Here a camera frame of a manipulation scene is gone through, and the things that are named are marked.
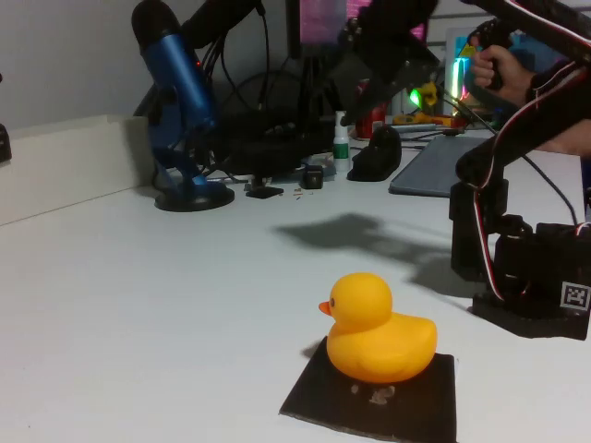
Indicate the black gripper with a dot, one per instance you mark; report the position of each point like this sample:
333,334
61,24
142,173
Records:
387,82

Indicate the black leader arm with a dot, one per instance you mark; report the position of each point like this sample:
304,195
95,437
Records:
491,32

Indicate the yellow rubber duck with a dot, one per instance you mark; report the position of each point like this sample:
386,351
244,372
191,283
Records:
378,346

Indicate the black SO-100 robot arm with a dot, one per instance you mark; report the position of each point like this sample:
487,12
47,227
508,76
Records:
531,267

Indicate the person's forearm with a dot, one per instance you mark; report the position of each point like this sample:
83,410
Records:
565,145

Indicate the black cardboard square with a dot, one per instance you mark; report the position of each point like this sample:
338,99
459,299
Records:
415,415

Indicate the person's hand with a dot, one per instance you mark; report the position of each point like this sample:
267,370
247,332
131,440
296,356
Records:
508,74

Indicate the red soda can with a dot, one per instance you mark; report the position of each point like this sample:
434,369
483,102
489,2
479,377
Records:
369,127

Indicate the yellow hand tool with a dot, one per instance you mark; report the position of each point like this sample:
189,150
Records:
406,120

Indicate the black tripod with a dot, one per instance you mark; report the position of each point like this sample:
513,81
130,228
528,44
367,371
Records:
309,87

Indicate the computer monitor with pink text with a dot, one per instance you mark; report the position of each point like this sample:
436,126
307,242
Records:
318,23

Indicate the black computer mouse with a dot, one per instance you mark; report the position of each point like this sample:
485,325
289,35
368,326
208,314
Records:
376,154

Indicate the white spray bottle green label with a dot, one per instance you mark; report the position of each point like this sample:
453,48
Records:
341,152

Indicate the lit computer case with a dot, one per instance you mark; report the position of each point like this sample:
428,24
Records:
461,69

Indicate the grey desk pad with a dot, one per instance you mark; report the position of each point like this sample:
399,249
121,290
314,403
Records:
429,171

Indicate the small black cube device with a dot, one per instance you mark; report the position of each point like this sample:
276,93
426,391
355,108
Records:
313,177

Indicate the black desktop device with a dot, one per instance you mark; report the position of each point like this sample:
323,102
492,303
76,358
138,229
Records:
263,147

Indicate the small black flat plate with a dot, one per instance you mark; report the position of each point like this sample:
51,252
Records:
264,192

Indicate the blue desktop microphone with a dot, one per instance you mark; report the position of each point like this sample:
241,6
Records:
180,74

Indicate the black white marker tag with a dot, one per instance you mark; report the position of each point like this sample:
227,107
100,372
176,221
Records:
575,295

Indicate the cream white desk ledge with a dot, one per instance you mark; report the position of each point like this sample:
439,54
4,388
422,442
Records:
69,161

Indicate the small black object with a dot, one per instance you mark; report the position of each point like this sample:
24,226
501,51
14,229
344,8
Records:
3,143

